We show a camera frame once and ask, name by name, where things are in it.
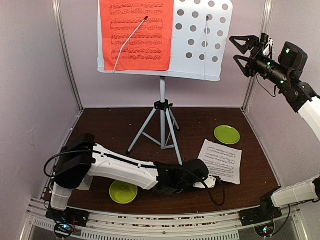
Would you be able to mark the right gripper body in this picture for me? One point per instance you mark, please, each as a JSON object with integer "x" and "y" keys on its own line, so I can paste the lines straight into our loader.
{"x": 255, "y": 56}

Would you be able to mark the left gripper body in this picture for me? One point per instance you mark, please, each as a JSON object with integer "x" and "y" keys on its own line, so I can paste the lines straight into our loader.
{"x": 186, "y": 188}

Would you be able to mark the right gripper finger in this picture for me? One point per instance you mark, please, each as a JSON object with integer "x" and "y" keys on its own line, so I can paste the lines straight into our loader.
{"x": 244, "y": 64}
{"x": 244, "y": 43}

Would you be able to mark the white sheet music page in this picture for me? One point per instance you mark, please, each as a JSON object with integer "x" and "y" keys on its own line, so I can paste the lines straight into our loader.
{"x": 222, "y": 161}

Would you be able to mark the white perforated music stand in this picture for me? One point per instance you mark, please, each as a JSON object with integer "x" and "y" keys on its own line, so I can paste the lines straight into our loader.
{"x": 199, "y": 38}

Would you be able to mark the red sheet music page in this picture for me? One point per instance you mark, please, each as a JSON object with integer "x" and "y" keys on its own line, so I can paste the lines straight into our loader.
{"x": 136, "y": 34}

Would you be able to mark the white metronome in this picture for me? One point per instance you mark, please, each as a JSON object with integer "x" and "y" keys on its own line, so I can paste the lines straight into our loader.
{"x": 86, "y": 183}

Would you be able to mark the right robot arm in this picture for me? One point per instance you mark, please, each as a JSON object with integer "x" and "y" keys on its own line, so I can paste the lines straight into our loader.
{"x": 285, "y": 74}

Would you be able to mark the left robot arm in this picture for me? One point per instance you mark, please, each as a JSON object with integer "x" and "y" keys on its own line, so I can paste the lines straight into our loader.
{"x": 78, "y": 163}

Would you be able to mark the green plate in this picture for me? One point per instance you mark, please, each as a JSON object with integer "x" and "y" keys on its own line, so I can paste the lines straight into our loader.
{"x": 227, "y": 135}

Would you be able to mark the green bowl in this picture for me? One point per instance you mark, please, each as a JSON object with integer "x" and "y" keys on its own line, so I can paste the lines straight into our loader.
{"x": 123, "y": 193}

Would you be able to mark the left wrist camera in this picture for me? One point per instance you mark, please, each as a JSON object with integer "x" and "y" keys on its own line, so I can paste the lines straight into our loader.
{"x": 210, "y": 182}

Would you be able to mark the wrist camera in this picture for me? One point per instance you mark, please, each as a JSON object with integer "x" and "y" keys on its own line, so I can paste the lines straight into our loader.
{"x": 267, "y": 45}
{"x": 210, "y": 182}

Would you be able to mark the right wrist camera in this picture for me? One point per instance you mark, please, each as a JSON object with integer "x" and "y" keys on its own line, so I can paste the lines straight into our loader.
{"x": 267, "y": 45}

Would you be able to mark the aluminium front rail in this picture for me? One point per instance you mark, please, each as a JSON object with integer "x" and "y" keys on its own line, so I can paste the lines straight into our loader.
{"x": 221, "y": 225}

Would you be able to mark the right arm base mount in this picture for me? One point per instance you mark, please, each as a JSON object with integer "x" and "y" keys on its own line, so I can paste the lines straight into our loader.
{"x": 262, "y": 218}

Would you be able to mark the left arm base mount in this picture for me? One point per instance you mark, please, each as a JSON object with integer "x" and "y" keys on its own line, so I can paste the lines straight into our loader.
{"x": 67, "y": 221}

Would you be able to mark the left aluminium frame post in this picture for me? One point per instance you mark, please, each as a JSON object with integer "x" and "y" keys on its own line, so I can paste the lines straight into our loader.
{"x": 66, "y": 57}

